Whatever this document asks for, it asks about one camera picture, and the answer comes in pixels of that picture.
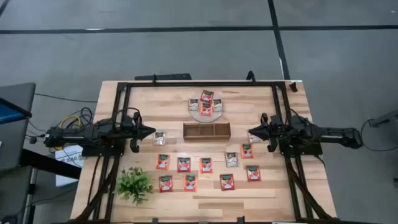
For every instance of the white printed paper sheet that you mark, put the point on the white printed paper sheet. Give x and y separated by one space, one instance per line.
66 158

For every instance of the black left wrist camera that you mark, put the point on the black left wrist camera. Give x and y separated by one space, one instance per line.
134 145

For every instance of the wooden three-slot organizer box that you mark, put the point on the wooden three-slot organizer box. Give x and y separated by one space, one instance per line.
205 139

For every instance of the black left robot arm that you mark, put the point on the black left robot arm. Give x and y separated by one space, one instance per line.
84 135

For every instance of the group of red snack packets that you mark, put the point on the group of red snack packets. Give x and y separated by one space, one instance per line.
206 109

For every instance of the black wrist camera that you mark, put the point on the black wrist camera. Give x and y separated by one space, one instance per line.
272 145
134 145

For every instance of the black-framed blue screen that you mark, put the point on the black-framed blue screen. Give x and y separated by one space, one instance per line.
11 113

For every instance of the beige vanilla tea bag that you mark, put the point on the beige vanilla tea bag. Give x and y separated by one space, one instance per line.
254 139
159 138
193 105
231 159
218 105

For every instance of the black metal beam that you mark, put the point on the black metal beam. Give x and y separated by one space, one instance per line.
49 163

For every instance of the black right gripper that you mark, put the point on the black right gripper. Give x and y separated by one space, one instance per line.
272 130

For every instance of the grey desk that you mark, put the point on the grey desk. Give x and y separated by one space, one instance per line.
15 140

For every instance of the black frame clamp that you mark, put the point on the black frame clamp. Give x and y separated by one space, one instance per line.
250 76

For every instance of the grey metal stand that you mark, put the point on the grey metal stand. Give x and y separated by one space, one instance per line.
387 119

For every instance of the red strawberry tea bag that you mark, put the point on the red strawberry tea bag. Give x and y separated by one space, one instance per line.
253 173
207 97
183 165
227 182
165 184

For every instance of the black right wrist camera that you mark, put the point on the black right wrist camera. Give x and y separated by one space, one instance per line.
272 145

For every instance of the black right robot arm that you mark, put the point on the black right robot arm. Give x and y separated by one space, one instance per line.
326 135

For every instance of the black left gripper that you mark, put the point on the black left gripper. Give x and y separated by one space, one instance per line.
133 130

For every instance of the green artificial plant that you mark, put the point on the green artificial plant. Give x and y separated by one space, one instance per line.
134 185

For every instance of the round woven white mat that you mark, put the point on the round woven white mat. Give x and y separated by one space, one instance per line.
199 117

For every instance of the black corner bracket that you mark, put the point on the black corner bracket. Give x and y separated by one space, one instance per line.
293 87

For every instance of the black table edge clamp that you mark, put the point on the black table edge clamp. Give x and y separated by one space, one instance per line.
241 220
155 221

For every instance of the black aluminium table frame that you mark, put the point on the black aluminium table frame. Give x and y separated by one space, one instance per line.
202 84

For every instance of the orange peach tea bag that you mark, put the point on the orange peach tea bag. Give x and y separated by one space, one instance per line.
206 165
162 162
247 151
190 183

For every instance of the black power strip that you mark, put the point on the black power strip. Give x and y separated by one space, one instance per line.
168 76

